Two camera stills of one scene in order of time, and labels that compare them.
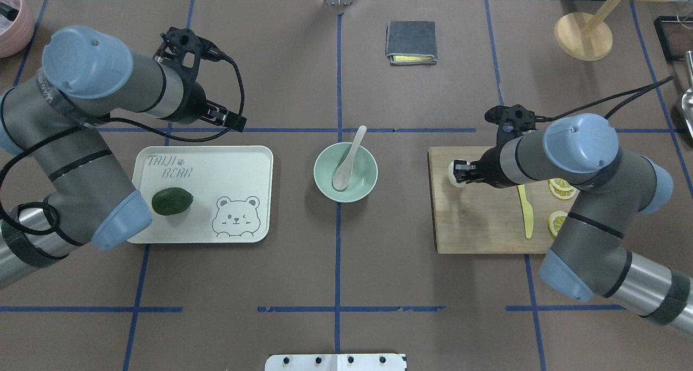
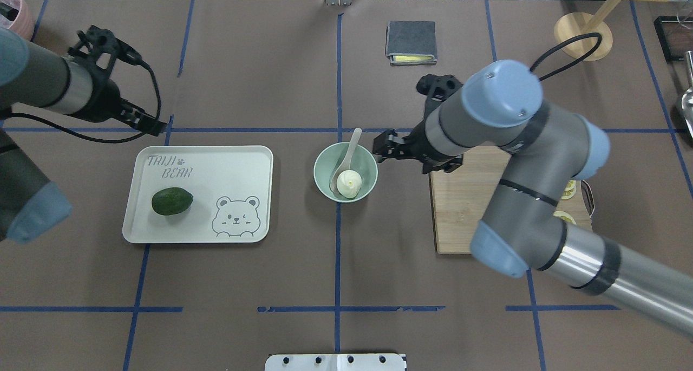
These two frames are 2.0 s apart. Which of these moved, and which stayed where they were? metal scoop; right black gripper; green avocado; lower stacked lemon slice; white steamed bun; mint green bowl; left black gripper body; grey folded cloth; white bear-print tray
Moved: right black gripper; white steamed bun; left black gripper body
Stayed: metal scoop; lower stacked lemon slice; white bear-print tray; green avocado; grey folded cloth; mint green bowl
